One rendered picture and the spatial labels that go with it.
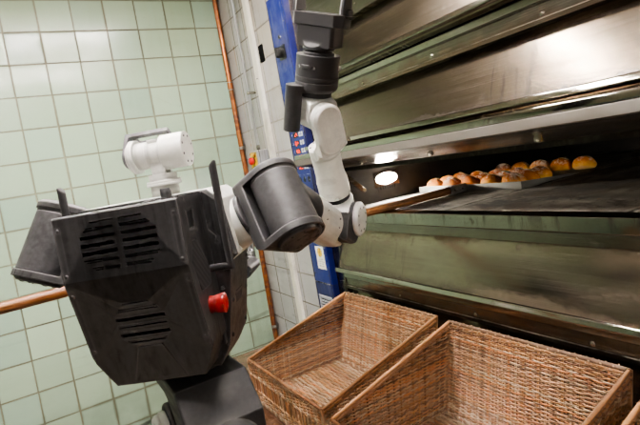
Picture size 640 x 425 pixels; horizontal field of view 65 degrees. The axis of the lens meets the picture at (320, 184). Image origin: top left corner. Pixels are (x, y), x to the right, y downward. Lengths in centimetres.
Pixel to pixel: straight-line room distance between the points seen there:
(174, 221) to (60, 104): 205
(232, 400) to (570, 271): 85
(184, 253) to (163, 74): 216
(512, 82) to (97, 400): 239
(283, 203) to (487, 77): 75
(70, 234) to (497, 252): 110
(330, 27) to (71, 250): 59
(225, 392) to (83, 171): 197
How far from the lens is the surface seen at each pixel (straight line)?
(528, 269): 143
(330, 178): 109
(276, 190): 87
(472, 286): 156
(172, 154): 95
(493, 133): 120
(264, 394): 192
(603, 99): 106
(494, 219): 145
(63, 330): 279
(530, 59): 133
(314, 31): 100
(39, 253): 103
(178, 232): 76
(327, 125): 101
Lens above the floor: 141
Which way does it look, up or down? 3 degrees down
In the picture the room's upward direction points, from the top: 10 degrees counter-clockwise
